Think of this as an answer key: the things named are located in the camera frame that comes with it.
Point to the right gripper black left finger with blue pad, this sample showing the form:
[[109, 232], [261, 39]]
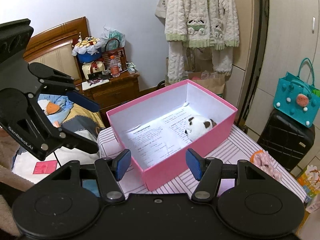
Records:
[[109, 172]]

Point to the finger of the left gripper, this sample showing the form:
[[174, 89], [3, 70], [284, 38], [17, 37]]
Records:
[[72, 139], [54, 82]]

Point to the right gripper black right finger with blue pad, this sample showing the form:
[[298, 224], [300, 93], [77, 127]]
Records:
[[207, 171]]

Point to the pink floral fabric scrunchie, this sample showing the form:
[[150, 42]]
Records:
[[262, 160]]

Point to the duck plush toy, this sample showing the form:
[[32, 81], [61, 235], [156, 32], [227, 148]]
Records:
[[48, 107]]

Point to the wooden bed headboard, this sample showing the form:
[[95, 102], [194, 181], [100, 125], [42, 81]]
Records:
[[54, 46]]

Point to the blue flower bouquet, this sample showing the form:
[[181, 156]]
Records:
[[87, 49]]

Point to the white panda plush toy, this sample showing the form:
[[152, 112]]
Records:
[[197, 126]]

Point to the wooden nightstand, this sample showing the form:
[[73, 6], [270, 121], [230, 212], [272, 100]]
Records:
[[115, 92]]

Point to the pink cardboard box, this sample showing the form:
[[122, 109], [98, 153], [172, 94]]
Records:
[[156, 104]]

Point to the orange drink bottle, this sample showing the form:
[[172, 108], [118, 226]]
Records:
[[114, 68]]

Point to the brown woven handbag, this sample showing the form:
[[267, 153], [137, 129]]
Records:
[[118, 53]]

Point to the white plastic bag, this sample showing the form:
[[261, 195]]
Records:
[[109, 33]]

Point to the black suitcase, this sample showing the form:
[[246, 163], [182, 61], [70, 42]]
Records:
[[286, 140]]

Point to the teal tote bag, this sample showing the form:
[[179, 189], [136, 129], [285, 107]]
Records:
[[296, 98]]

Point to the cream fleece pajama pants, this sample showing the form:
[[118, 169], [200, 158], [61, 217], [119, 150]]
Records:
[[222, 61]]

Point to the cream fleece pajama jacket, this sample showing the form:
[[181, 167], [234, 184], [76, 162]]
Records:
[[202, 23]]

